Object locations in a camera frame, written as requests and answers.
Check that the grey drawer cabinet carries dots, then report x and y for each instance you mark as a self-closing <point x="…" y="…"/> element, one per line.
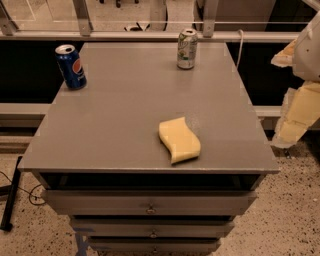
<point x="105" y="136"/>

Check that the bottom grey drawer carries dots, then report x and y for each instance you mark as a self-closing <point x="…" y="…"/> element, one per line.
<point x="154" y="245"/>

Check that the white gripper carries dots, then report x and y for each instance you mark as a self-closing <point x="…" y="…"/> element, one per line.
<point x="308" y="55"/>

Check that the grey drawer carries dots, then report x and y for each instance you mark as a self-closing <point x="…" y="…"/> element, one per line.
<point x="154" y="245"/>
<point x="149" y="203"/>
<point x="152" y="228"/>

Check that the blue pepsi can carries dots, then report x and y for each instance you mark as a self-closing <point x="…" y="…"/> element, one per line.
<point x="69" y="63"/>

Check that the green white 7up can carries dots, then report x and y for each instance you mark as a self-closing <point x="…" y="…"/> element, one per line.
<point x="187" y="48"/>

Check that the top grey drawer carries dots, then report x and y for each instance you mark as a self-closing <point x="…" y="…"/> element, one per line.
<point x="149" y="203"/>

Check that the black floor stand bar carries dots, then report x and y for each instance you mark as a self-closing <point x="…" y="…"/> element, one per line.
<point x="10" y="192"/>

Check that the yellow wavy sponge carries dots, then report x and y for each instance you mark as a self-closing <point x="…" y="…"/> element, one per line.
<point x="179" y="139"/>

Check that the middle grey drawer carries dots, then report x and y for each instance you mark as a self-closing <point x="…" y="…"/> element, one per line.
<point x="152" y="228"/>

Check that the metal railing frame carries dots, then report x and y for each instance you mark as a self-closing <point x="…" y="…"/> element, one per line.
<point x="135" y="20"/>

